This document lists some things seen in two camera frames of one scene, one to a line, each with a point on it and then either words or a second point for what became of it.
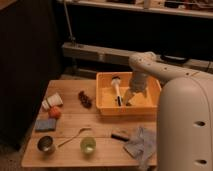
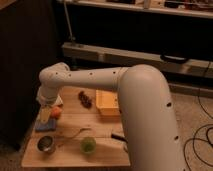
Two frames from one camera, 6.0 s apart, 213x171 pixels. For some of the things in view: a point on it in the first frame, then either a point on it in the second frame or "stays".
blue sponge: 42,125 stays
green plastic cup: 88,145 stays
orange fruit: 54,112 stays
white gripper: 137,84 → 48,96
